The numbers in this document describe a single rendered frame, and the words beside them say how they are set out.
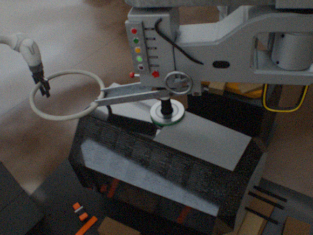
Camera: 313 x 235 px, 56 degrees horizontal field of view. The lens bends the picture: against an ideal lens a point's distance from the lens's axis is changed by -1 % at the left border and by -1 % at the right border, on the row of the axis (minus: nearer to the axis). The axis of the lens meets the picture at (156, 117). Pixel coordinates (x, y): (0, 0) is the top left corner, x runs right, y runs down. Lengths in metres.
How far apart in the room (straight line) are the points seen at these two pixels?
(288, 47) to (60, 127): 2.49
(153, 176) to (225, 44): 0.85
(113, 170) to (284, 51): 1.18
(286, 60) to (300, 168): 1.43
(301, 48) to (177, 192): 0.96
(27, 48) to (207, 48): 1.09
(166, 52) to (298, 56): 0.60
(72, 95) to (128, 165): 1.98
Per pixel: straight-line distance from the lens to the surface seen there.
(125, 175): 1.86
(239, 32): 1.39
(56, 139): 3.21
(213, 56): 1.46
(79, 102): 3.53
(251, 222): 2.20
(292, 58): 1.49
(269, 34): 1.58
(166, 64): 1.50
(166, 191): 1.74
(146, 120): 1.87
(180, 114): 1.83
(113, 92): 1.94
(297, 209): 2.53
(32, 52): 1.99
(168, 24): 1.39
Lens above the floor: 2.16
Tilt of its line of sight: 44 degrees down
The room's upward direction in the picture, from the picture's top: 9 degrees counter-clockwise
